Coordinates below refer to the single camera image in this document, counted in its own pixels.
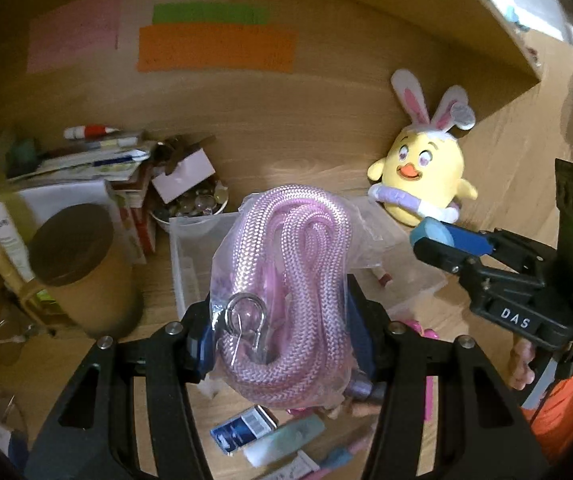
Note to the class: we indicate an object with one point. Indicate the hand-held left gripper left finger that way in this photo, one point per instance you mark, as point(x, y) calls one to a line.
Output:
point(197, 355)

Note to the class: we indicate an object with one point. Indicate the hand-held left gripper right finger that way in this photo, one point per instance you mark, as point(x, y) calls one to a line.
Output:
point(361, 335)

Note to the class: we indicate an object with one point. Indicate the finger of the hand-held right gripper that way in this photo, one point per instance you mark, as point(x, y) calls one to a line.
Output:
point(526, 255)
point(446, 240)

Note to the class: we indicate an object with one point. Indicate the pink scissors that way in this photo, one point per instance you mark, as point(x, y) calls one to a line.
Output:
point(431, 395)

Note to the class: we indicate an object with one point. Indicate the clear plastic storage box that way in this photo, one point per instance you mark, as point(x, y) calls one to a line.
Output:
point(191, 250)

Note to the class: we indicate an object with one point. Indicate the teal and white tube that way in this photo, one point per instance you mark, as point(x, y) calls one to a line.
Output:
point(286, 440)

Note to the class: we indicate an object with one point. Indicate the pink pen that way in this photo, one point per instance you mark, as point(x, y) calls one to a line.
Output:
point(339, 457)

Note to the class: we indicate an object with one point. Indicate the person's right forearm orange sleeve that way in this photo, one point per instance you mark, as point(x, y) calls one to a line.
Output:
point(561, 400)

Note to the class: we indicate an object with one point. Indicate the person's right hand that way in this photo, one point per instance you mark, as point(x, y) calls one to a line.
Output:
point(521, 365)

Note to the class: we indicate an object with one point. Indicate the red marker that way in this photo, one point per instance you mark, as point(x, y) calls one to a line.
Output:
point(382, 277)

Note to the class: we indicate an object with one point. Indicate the yellow chick plush bunny ears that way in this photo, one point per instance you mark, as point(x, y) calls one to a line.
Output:
point(424, 170)

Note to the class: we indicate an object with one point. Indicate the blue and white card pack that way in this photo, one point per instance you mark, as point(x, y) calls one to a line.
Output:
point(241, 430)

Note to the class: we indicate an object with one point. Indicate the brown paper cup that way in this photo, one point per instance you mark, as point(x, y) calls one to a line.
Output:
point(91, 280)

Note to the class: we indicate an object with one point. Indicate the bowl of glass beads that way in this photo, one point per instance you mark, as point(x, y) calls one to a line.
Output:
point(191, 205)

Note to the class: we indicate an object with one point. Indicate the white notepad block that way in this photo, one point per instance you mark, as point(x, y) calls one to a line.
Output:
point(184, 177)

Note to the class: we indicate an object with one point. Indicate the white carton box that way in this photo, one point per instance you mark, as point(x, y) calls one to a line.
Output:
point(61, 197)

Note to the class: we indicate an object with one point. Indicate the stack of books and papers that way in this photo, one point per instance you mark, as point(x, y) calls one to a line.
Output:
point(101, 160)

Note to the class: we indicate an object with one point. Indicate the red and white glue tube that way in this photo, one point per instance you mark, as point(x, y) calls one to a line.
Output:
point(91, 131)

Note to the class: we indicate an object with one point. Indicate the orange paper note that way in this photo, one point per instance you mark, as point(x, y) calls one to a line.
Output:
point(216, 47)

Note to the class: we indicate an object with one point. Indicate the green paper note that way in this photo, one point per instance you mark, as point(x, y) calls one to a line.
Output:
point(206, 13)

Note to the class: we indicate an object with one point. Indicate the pink paper note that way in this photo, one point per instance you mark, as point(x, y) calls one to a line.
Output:
point(71, 35)

